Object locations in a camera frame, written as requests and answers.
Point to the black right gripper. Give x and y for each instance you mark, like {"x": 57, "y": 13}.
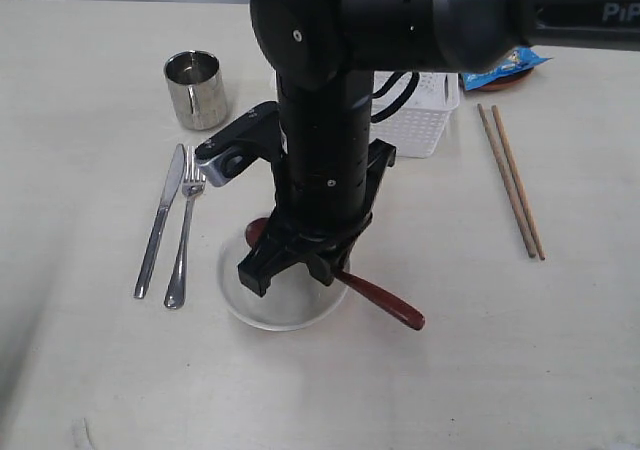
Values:
{"x": 281, "y": 242}

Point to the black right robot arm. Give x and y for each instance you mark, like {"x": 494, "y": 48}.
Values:
{"x": 325, "y": 54}

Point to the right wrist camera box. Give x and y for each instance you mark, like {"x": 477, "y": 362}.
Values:
{"x": 240, "y": 147}

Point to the silver metal fork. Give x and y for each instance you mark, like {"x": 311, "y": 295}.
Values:
{"x": 192, "y": 187}

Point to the wooden chopstick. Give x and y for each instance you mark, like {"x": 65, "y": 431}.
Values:
{"x": 520, "y": 189}
{"x": 508, "y": 184}

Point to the silver metal knife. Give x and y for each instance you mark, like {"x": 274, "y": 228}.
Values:
{"x": 172, "y": 183}

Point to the blue Lay's chips bag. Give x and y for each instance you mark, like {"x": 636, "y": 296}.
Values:
{"x": 518, "y": 60}

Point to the white perforated plastic basket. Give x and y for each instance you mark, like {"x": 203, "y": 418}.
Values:
{"x": 417, "y": 126}

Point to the stainless steel mug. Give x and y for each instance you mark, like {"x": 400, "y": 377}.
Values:
{"x": 196, "y": 89}

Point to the dark wooden spoon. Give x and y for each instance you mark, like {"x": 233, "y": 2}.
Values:
{"x": 385, "y": 300}

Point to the white ceramic bowl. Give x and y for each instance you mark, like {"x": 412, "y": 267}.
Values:
{"x": 293, "y": 301}

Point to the brown wooden plate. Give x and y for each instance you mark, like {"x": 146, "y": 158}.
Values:
{"x": 506, "y": 82}

